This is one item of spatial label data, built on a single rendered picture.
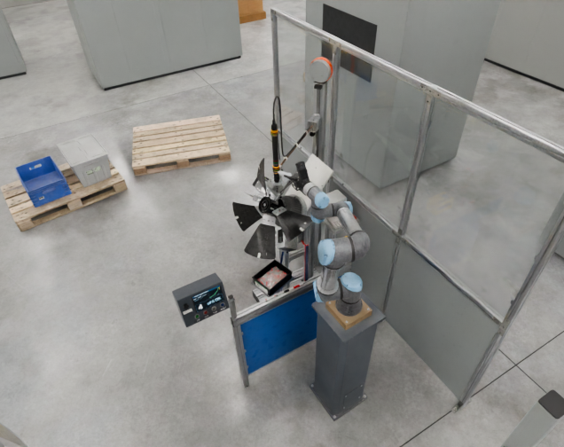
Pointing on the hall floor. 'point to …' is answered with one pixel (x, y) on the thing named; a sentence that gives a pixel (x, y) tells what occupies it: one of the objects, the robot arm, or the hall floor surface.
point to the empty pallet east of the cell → (178, 145)
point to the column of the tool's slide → (319, 150)
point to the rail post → (241, 356)
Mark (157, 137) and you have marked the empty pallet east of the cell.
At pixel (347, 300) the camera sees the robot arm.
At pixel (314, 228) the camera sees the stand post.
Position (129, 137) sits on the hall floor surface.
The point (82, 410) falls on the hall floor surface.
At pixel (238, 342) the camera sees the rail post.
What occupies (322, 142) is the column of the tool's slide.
